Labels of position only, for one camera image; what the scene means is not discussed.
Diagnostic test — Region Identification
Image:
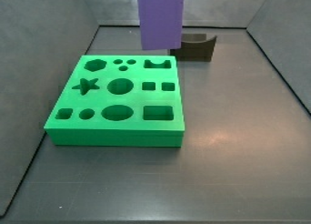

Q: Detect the purple flat gripper paddle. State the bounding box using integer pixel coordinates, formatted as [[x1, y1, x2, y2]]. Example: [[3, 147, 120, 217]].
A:
[[138, 0, 183, 50]]

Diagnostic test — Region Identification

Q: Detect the dark arch block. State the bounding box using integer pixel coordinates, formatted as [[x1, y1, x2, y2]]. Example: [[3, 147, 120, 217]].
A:
[[170, 34, 218, 62]]

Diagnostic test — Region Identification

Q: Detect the green shape sorter block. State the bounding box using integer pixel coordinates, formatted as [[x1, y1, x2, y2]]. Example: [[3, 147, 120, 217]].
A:
[[44, 55, 185, 147]]

